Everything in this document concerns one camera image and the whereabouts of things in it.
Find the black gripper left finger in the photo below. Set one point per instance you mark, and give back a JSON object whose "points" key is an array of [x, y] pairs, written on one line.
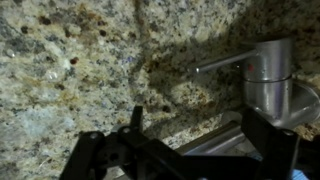
{"points": [[100, 153]]}

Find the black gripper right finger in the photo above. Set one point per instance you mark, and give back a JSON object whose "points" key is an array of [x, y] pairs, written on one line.
{"points": [[275, 150]]}

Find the chrome faucet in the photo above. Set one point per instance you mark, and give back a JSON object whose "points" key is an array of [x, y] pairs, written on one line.
{"points": [[266, 98]]}

